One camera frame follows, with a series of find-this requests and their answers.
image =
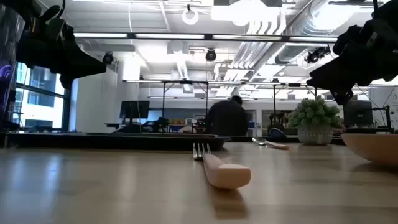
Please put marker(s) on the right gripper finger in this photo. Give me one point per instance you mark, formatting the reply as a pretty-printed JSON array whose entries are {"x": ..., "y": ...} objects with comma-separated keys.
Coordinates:
[
  {"x": 342, "y": 82},
  {"x": 348, "y": 68}
]

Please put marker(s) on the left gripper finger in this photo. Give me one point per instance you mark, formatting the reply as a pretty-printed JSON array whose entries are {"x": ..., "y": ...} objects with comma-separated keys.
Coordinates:
[
  {"x": 81, "y": 72},
  {"x": 81, "y": 53}
]

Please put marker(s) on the orange bowl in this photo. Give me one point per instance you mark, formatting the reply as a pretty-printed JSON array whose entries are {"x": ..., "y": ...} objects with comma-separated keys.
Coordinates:
[{"x": 373, "y": 149}]

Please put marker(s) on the black plastic tray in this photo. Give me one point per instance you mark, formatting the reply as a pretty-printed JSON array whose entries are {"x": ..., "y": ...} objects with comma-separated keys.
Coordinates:
[{"x": 124, "y": 142}]

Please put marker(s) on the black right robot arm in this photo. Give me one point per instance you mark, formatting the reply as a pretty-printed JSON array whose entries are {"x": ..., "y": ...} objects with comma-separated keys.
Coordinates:
[{"x": 387, "y": 9}]

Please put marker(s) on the black computer monitor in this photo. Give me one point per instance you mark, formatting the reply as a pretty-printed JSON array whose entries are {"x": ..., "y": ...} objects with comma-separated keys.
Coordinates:
[
  {"x": 357, "y": 112},
  {"x": 134, "y": 109}
]

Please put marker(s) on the green potted plant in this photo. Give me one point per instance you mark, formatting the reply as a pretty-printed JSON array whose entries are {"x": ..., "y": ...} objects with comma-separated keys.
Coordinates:
[{"x": 314, "y": 121}]

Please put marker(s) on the large window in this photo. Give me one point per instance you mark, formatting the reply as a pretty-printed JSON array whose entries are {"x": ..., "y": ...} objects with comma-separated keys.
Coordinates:
[{"x": 40, "y": 99}]

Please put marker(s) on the person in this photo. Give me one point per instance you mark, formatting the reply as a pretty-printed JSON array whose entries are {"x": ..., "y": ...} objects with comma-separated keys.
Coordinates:
[{"x": 227, "y": 118}]

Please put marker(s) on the overhead light bar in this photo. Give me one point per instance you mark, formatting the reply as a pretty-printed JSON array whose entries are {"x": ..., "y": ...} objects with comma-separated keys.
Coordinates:
[{"x": 208, "y": 36}]

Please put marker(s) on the black ceiling camera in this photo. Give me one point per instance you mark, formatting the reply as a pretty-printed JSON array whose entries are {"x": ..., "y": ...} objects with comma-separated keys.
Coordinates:
[
  {"x": 315, "y": 55},
  {"x": 108, "y": 58},
  {"x": 211, "y": 55}
]

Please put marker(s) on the silver ventilation duct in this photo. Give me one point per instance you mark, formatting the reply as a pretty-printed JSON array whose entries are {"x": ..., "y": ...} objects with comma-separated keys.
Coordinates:
[{"x": 308, "y": 28}]

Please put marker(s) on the black metal station frame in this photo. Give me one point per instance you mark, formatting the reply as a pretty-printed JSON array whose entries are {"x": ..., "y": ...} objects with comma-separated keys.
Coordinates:
[{"x": 186, "y": 82}]

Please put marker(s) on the black table frame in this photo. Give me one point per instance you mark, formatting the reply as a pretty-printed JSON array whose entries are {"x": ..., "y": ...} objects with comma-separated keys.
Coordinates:
[{"x": 241, "y": 139}]

